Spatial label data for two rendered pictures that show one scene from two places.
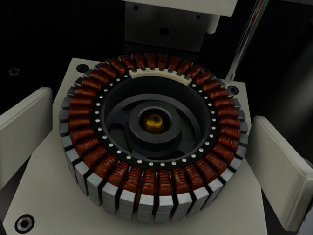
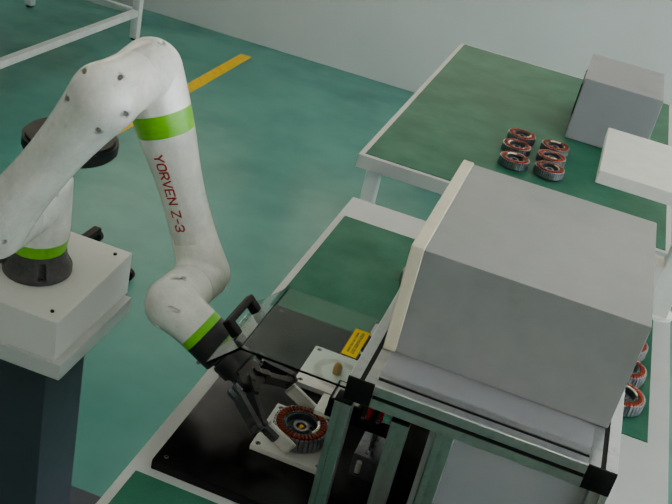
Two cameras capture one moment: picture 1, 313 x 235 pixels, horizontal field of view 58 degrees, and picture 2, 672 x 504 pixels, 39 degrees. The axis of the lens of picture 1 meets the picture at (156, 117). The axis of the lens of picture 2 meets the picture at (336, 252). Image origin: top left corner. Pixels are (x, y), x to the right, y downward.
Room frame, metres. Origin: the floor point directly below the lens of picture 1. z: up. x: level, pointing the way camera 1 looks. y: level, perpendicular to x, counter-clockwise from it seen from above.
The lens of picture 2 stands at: (0.48, -1.46, 2.00)
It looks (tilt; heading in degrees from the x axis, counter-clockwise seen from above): 28 degrees down; 105
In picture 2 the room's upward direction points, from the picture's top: 13 degrees clockwise
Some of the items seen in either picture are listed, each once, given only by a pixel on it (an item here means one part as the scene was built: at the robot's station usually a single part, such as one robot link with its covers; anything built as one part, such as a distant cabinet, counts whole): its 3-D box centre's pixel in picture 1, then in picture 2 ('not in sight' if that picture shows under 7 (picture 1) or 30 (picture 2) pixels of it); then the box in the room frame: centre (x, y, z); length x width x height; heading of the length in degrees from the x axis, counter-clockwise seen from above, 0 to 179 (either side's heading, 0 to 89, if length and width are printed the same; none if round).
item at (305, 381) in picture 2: not in sight; (335, 376); (0.09, 0.24, 0.78); 0.15 x 0.15 x 0.01; 3
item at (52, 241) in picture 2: not in sight; (36, 208); (-0.58, 0.08, 1.01); 0.16 x 0.13 x 0.19; 93
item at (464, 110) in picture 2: not in sight; (517, 203); (0.18, 2.50, 0.38); 1.85 x 1.10 x 0.75; 93
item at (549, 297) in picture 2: not in sight; (528, 280); (0.42, 0.12, 1.22); 0.44 x 0.39 x 0.20; 93
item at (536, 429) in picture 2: not in sight; (508, 333); (0.42, 0.14, 1.09); 0.68 x 0.44 x 0.05; 93
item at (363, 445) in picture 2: (167, 8); (368, 456); (0.25, 0.01, 0.80); 0.07 x 0.05 x 0.06; 93
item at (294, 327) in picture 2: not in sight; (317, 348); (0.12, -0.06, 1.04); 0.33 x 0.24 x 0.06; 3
